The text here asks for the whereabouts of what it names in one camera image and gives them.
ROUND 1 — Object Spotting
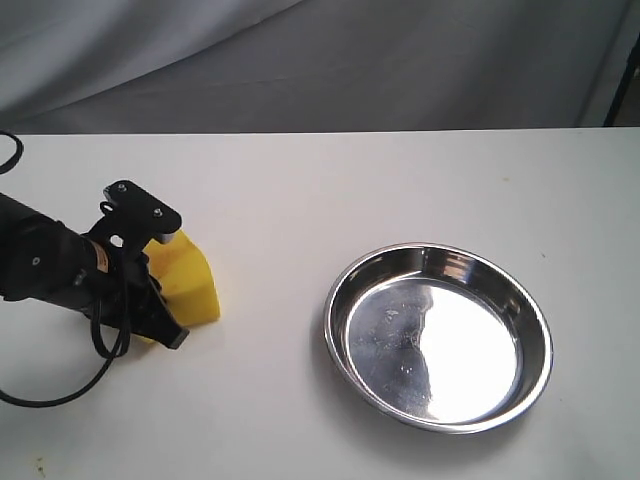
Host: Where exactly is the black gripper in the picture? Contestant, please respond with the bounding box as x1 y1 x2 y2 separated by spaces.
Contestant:
54 234 189 350

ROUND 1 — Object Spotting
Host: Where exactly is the yellow sponge block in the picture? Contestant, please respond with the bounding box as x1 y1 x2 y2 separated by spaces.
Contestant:
131 230 220 344

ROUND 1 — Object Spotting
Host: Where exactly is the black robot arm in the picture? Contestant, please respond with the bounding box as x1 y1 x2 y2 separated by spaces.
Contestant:
1 193 189 356

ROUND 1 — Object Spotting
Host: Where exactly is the round stainless steel dish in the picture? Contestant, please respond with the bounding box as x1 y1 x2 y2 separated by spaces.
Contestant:
322 243 554 435

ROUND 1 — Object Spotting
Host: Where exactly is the grey backdrop cloth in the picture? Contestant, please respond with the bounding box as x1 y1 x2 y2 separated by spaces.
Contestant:
1 1 639 134

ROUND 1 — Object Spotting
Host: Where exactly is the black stand pole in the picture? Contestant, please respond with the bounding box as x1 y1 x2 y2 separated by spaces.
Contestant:
603 38 639 128

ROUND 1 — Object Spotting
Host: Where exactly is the black cable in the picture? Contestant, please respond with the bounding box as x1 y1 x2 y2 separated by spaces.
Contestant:
0 130 151 407

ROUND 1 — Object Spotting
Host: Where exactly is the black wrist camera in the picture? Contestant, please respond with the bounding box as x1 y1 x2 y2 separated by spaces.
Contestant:
104 180 182 244

